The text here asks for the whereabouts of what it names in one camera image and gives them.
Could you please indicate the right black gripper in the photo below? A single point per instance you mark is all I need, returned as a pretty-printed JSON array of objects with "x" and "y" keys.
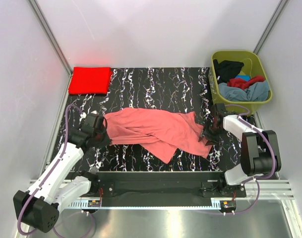
[{"x": 205, "y": 133}]

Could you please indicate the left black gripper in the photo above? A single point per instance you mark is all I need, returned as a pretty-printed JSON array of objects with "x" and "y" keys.
[{"x": 106, "y": 141}]

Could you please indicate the pink t shirt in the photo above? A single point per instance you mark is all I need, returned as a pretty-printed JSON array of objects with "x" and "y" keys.
[{"x": 159, "y": 132}]

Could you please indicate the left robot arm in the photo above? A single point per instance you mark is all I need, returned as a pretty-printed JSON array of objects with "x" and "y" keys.
[{"x": 41, "y": 204}]

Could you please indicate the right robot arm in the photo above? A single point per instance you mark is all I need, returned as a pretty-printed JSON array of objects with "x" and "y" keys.
[{"x": 260, "y": 156}]

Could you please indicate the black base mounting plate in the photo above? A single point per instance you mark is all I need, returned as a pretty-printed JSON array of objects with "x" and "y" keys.
[{"x": 152, "y": 189}]

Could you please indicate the folded red t shirt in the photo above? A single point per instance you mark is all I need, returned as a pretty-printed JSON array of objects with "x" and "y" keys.
[{"x": 90, "y": 80}]

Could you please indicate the dark red garment in bin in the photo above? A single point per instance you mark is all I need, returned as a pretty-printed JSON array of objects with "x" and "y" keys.
[{"x": 239, "y": 83}]

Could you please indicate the olive green plastic bin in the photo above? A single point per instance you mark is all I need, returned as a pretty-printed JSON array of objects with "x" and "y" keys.
[{"x": 252, "y": 67}]

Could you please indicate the grey blue garment in bin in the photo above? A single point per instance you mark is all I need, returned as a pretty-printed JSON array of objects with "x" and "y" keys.
[{"x": 258, "y": 92}]

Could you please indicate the black garment in bin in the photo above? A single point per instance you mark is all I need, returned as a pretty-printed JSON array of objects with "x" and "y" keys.
[{"x": 227, "y": 69}]

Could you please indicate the bright blue garment in bin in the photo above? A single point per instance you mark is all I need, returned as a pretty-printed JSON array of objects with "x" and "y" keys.
[{"x": 243, "y": 77}]

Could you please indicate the aluminium frame rail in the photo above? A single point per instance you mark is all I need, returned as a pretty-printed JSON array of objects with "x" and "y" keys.
[{"x": 263, "y": 190}]

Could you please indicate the left aluminium corner post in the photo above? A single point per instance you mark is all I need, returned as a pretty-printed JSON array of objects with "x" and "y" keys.
[{"x": 49, "y": 34}]

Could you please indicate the aluminium corner post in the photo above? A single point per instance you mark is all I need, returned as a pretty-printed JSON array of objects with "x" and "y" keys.
[
  {"x": 49, "y": 34},
  {"x": 270, "y": 25}
]

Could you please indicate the right aluminium corner post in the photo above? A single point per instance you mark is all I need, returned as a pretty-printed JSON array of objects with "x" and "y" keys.
[{"x": 270, "y": 25}]

